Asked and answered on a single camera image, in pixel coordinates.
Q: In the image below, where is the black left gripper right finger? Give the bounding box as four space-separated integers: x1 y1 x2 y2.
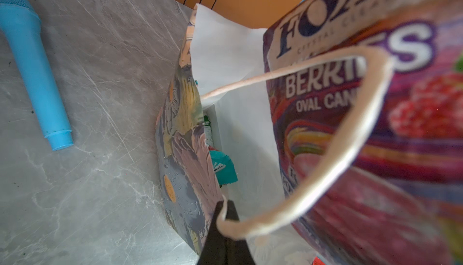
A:
225 201 255 265

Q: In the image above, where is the red snack packet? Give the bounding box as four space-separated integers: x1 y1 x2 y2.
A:
312 257 326 265

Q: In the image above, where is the green Fox's candy bag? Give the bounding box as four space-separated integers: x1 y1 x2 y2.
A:
203 114 215 147

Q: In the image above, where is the purple Fox's berries bag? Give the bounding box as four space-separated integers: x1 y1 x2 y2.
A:
264 0 463 265

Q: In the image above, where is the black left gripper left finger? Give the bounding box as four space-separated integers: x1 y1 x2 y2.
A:
197 201 226 265

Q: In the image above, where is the floral paper gift bag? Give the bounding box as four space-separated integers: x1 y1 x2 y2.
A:
156 5 392 265

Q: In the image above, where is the teal white snack bag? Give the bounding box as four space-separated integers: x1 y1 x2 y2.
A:
209 150 238 186

